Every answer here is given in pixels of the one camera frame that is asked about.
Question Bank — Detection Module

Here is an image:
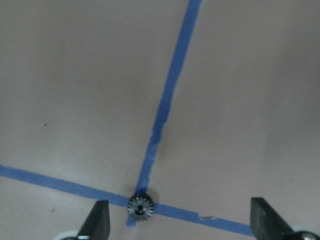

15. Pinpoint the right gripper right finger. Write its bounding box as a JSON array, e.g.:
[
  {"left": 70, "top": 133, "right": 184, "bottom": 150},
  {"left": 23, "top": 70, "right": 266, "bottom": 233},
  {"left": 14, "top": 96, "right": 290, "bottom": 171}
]
[{"left": 250, "top": 197, "right": 298, "bottom": 240}]

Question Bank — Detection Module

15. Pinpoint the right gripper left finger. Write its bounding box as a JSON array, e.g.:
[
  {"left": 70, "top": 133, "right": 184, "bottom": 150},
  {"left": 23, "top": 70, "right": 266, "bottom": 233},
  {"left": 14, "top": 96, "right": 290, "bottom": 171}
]
[{"left": 76, "top": 200, "right": 111, "bottom": 240}]

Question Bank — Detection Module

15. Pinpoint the small black bearing gear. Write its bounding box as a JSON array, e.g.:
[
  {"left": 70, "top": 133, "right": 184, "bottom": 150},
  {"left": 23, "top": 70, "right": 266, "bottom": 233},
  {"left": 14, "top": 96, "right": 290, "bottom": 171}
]
[{"left": 127, "top": 192, "right": 154, "bottom": 222}]

